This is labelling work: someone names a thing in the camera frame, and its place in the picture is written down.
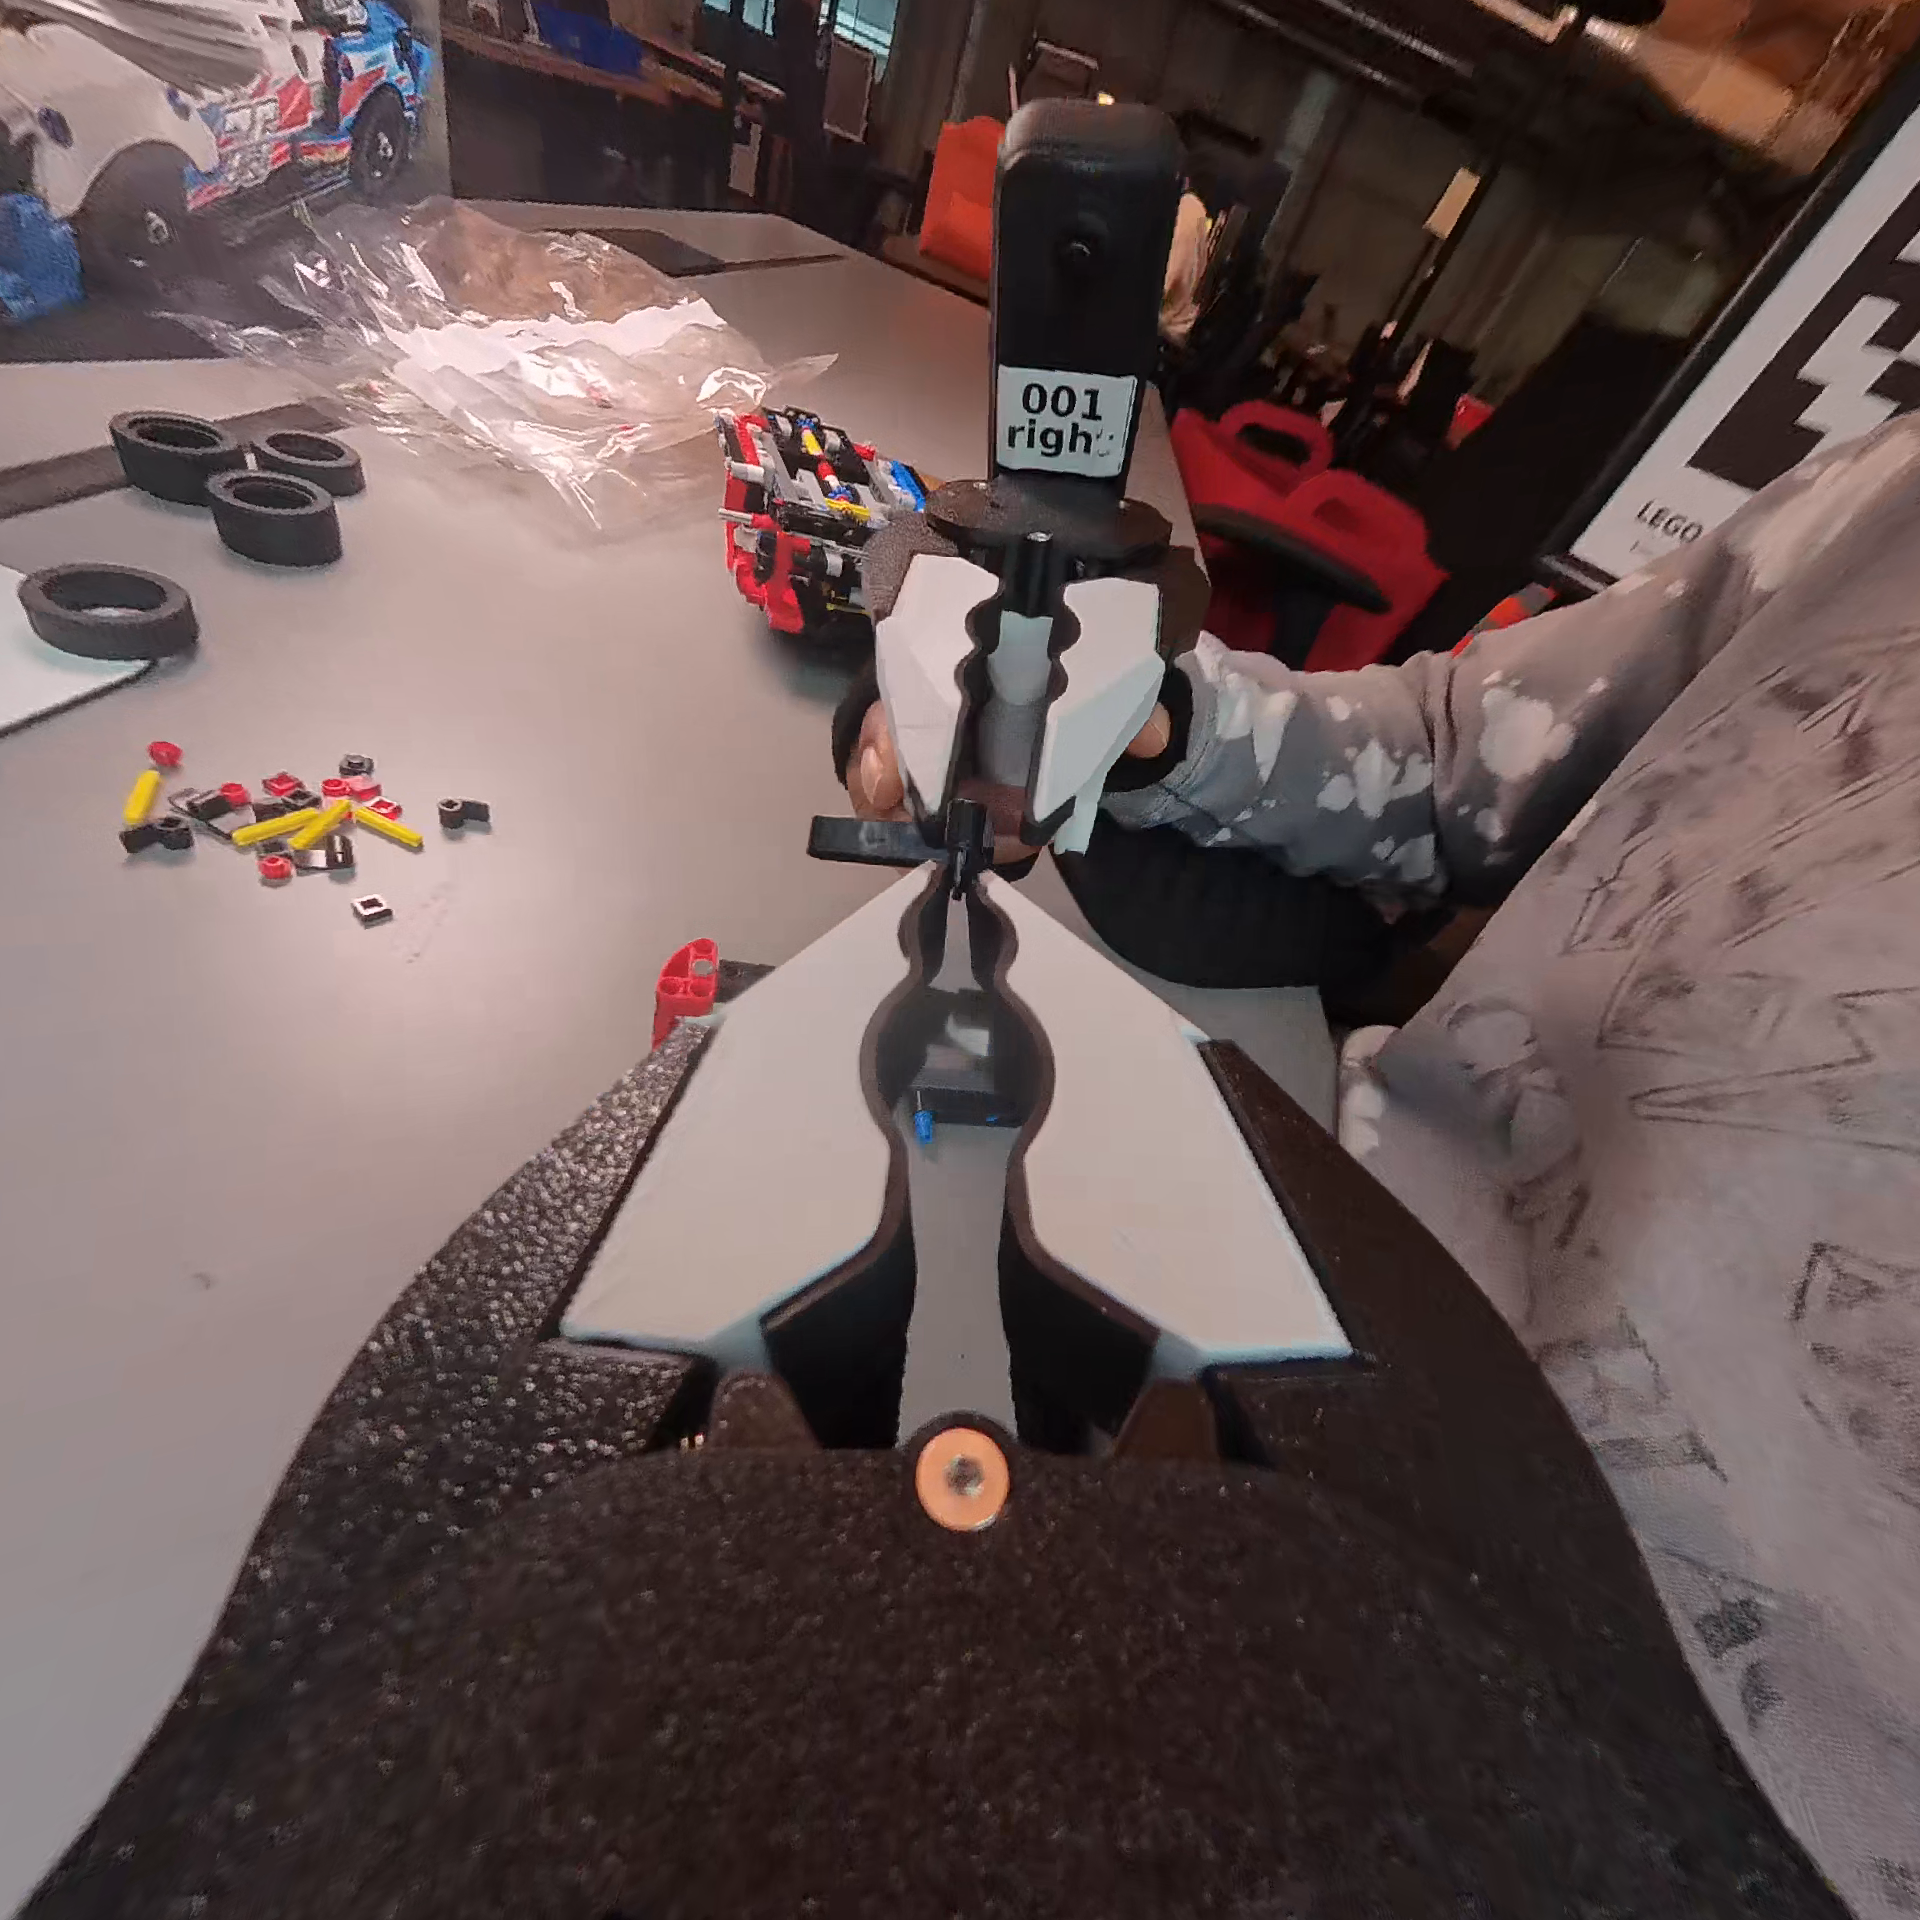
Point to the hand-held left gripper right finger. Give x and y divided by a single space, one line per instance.
1184 1200

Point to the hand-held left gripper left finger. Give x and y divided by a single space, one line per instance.
721 1200

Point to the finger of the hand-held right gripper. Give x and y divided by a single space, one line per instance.
921 676
1110 676

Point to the toy brick car chassis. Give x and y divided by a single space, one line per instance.
802 510

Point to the red brick piece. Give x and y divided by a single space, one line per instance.
686 990

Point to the black red blue bumper assembly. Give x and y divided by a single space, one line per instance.
960 1088

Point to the building instruction booklet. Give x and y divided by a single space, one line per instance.
148 38

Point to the person's right forearm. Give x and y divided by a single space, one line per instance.
1350 764

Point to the person's right hand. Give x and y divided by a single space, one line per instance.
878 764

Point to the orange bag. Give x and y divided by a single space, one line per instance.
960 195

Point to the red office chair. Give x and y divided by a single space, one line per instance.
1319 524

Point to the black chair armrest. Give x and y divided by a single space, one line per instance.
1214 931

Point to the clear plastic bag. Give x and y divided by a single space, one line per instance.
524 360

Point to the blue storage bin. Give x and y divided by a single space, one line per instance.
579 34

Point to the person's grey sweatshirt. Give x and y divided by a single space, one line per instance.
1723 1200

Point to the pile of small brick pieces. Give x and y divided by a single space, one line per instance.
300 827

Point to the black rubber toy tyre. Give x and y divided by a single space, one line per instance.
172 458
307 464
106 623
275 524

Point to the framed marker sign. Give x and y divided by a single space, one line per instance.
1799 346

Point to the black toy car box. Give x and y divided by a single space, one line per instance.
224 181

